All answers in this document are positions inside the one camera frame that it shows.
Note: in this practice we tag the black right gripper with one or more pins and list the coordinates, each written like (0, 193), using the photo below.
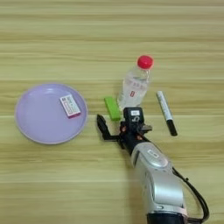
(131, 138)

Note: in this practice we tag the green rectangular block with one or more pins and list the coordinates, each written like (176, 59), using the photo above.
(112, 108)

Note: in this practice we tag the clear bottle red cap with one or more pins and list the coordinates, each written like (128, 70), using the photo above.
(132, 90)

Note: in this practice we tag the white marker black cap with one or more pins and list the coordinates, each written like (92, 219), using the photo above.
(165, 111)

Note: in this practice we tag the white pink card box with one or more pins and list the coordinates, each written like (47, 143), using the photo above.
(70, 105)

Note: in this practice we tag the lavender round plate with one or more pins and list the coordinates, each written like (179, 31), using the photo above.
(43, 119)

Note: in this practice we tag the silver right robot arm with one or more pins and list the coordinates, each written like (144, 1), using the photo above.
(159, 180)

